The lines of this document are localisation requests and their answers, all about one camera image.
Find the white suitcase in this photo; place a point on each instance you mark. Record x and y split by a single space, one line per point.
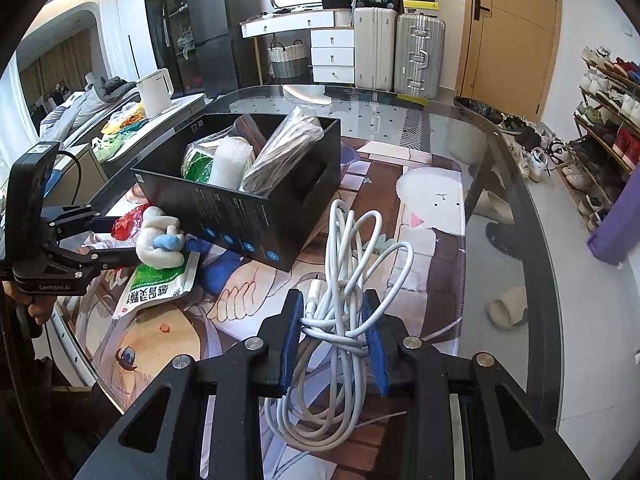
375 50

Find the wooden shoe rack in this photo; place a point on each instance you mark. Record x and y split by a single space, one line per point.
607 155

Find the shoe rack with shoes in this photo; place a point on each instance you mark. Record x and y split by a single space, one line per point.
600 125

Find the person's left hand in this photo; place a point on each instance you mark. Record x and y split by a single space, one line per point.
37 310

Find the dark glass wardrobe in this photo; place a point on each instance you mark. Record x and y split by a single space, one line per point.
167 25

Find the green plastic bag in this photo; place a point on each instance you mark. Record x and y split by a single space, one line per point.
112 145

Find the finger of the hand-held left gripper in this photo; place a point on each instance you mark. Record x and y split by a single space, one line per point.
115 259
100 224

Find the silver suitcase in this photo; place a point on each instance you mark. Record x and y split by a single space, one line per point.
419 55

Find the black and yellow shoe box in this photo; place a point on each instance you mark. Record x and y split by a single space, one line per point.
421 6

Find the beige slipper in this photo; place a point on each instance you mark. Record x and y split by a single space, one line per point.
507 307

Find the white dressing table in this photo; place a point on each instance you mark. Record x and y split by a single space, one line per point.
330 52

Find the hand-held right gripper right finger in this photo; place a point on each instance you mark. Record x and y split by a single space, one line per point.
375 350

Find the printed desk mat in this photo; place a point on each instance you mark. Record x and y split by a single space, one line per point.
425 270

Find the white plush toy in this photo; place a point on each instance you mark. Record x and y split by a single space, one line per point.
155 245

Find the wooden door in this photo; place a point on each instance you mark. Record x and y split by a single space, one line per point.
515 35

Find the red packet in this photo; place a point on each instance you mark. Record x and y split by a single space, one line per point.
127 225

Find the white electric kettle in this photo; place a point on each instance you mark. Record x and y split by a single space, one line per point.
155 92

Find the black refrigerator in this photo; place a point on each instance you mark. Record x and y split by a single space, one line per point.
225 30

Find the beige curtain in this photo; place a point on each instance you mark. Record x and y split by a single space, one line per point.
65 65

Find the black slipper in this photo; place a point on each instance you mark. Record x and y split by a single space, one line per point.
505 242

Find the white light switch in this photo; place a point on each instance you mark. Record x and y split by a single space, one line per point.
627 27

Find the zip bag with green packet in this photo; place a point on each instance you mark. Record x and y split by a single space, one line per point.
197 165

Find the yellow plastic bag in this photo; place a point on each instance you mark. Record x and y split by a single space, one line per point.
127 117

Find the wicker basket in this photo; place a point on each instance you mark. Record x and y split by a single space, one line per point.
289 62

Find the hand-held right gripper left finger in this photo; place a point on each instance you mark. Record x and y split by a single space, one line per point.
292 340

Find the white ribbed container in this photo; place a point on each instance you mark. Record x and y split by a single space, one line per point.
343 17

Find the black cardboard box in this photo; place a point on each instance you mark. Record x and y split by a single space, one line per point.
240 220

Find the white sneaker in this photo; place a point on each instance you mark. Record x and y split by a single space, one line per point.
537 165

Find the purple bag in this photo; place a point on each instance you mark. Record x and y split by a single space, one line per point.
617 220

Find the green and white packet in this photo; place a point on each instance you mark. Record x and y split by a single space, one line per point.
150 285

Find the dark jacket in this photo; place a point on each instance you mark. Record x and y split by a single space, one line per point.
110 89

